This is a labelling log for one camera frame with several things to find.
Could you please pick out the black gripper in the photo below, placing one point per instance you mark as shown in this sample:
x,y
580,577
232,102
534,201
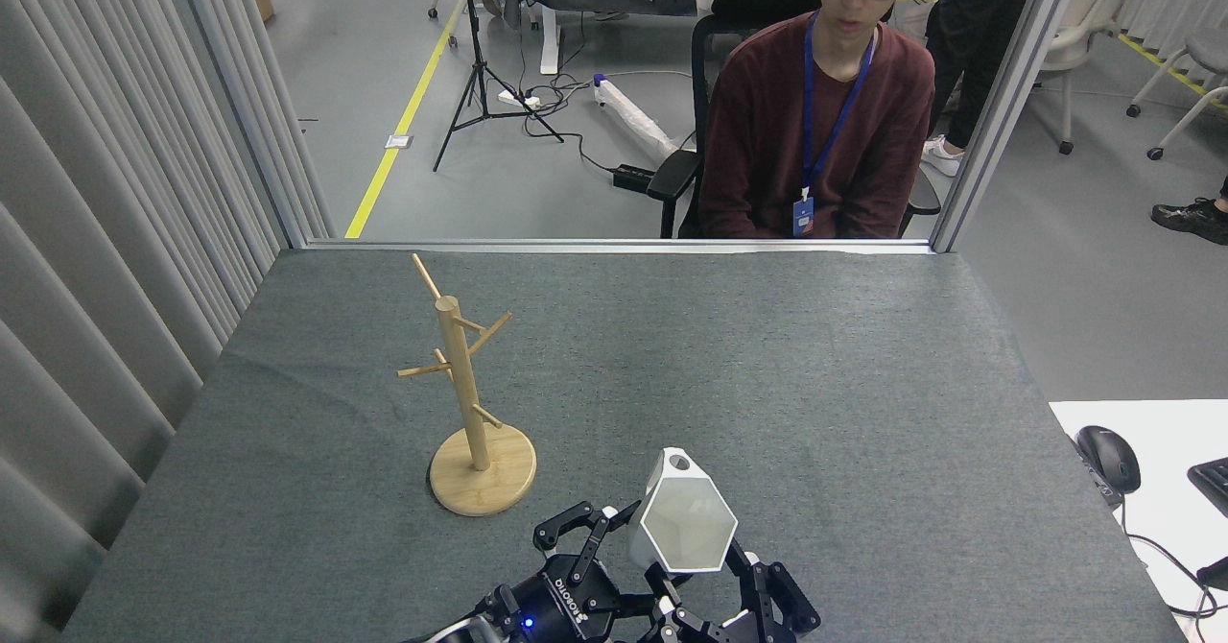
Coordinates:
x,y
561,609

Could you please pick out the white hexagonal cup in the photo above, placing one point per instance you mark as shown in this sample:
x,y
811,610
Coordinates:
x,y
686,518

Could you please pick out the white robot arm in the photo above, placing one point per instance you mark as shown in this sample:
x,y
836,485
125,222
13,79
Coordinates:
x,y
460,635

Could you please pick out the wooden cup rack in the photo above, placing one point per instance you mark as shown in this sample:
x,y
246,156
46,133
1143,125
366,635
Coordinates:
x,y
480,480

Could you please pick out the black office chair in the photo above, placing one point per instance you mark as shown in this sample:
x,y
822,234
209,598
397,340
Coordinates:
x,y
672,178

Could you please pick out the black power brick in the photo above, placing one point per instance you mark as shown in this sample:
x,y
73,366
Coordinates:
x,y
633,178

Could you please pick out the black computer mouse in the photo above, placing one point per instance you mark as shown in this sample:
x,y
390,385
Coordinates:
x,y
1110,459

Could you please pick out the seated person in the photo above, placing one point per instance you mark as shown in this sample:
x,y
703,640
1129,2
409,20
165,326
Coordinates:
x,y
767,144

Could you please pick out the white wrapped tube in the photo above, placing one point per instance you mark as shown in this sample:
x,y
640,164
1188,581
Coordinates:
x,y
633,115

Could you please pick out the white shoe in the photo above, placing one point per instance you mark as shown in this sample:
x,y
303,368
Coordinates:
x,y
943,156

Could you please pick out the white power strip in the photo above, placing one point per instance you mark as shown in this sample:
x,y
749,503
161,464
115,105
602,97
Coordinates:
x,y
518,100

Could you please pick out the silver floor socket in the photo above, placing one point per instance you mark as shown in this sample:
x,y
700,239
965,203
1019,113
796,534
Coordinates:
x,y
399,142

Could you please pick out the small black device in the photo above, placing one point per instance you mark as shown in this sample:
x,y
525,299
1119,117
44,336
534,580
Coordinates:
x,y
1216,573

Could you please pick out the black keyboard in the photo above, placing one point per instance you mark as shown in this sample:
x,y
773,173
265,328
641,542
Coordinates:
x,y
1214,485

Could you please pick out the black tripod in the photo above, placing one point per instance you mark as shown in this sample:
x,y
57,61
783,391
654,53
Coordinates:
x,y
477,48

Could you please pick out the black shoe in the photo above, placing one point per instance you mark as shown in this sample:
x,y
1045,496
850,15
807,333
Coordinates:
x,y
1194,219

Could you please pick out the standing person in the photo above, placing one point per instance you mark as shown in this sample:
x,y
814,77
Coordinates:
x,y
979,29

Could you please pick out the grey pleated curtain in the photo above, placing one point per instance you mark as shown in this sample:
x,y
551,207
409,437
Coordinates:
x,y
96,192

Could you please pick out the white armchair on castors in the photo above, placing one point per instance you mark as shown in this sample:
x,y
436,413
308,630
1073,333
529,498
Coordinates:
x,y
1094,10

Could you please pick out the grey chair on castors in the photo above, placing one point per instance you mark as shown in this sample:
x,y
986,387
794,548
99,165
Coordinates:
x,y
1209,53

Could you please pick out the silver table rail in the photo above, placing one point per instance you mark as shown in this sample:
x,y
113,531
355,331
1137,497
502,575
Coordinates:
x,y
576,245

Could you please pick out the smooth silver post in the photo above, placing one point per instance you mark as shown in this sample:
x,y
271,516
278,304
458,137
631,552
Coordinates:
x,y
1007,96

